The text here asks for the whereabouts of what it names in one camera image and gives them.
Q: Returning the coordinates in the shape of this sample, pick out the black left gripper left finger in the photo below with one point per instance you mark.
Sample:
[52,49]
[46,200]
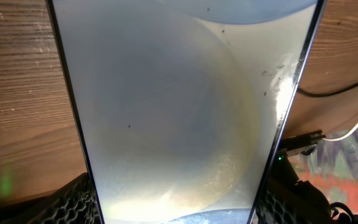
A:
[74,203]

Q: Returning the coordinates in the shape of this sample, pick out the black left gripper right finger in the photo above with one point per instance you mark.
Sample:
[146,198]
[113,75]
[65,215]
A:
[276,205]

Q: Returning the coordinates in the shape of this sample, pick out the Samsung Galaxy smartphone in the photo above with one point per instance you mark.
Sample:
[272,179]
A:
[180,105]

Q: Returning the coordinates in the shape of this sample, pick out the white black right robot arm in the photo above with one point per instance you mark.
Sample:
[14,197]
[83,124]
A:
[311,205]

